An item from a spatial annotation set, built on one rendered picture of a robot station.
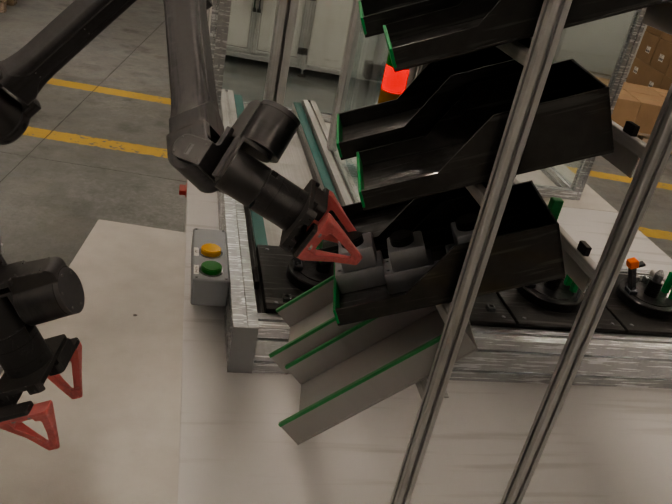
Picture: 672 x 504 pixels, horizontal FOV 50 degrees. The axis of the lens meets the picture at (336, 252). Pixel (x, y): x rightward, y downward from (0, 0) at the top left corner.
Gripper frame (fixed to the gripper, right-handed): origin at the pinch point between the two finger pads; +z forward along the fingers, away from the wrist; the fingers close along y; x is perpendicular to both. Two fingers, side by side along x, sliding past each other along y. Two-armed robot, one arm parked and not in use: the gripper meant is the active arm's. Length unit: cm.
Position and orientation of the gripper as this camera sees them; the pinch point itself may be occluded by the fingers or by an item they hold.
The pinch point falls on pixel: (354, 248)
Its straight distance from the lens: 93.2
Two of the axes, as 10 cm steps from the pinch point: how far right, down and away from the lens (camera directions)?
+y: 0.2, -4.7, 8.8
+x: -5.8, 7.2, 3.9
